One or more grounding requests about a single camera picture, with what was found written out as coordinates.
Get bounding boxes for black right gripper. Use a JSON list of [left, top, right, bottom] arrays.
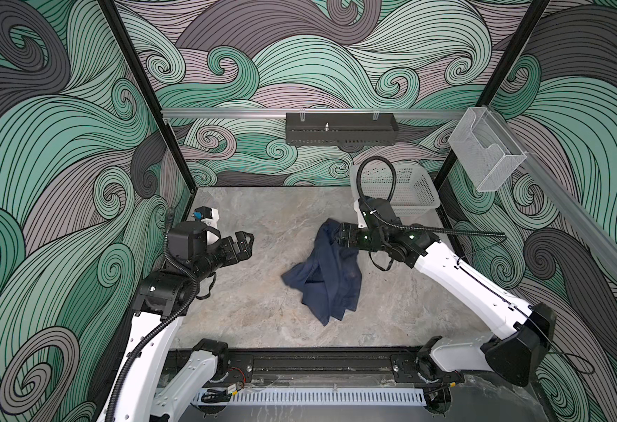
[[332, 222, 388, 253]]

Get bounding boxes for dark blue denim trousers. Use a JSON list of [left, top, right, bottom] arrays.
[[281, 219, 362, 325]]

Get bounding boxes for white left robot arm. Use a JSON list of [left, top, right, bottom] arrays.
[[98, 211, 255, 421]]

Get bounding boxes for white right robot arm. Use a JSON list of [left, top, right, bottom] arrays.
[[335, 197, 556, 387]]

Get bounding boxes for white perforated plastic basket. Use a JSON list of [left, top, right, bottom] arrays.
[[360, 161, 440, 217]]

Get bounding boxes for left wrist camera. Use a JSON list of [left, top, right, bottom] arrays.
[[192, 206, 220, 226]]

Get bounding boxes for black perforated wall tray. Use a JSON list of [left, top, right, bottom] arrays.
[[285, 114, 400, 151]]

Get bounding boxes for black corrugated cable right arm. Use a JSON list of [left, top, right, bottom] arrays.
[[355, 155, 507, 239]]

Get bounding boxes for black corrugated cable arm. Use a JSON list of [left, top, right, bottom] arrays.
[[355, 155, 507, 239], [103, 207, 201, 422]]

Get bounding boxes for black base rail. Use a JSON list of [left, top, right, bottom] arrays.
[[225, 346, 498, 385]]

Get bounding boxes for clear plastic wall bin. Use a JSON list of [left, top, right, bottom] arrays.
[[449, 107, 526, 192]]

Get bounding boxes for aluminium back wall rail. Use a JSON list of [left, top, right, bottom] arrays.
[[161, 107, 466, 120]]

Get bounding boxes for aluminium wall rail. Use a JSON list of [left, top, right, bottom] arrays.
[[161, 107, 466, 120], [502, 115, 617, 279]]

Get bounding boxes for white slotted cable duct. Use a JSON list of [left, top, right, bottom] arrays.
[[213, 387, 426, 407]]

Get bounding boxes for black corner frame post left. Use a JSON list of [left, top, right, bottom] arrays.
[[97, 0, 198, 195]]

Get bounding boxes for black corner frame post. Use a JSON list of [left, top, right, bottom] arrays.
[[97, 0, 198, 195], [433, 0, 552, 188]]

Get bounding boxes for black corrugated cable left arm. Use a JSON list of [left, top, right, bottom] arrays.
[[103, 207, 201, 422]]

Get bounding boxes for black corner frame post right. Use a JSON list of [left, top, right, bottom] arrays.
[[433, 0, 552, 188]]

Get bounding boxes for aluminium right wall rail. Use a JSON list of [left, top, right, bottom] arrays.
[[502, 115, 617, 279]]

